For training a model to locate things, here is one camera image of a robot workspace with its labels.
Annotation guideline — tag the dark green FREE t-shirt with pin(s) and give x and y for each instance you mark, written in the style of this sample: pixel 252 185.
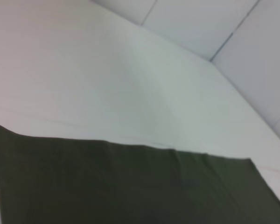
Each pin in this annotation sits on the dark green FREE t-shirt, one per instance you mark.
pixel 130 186

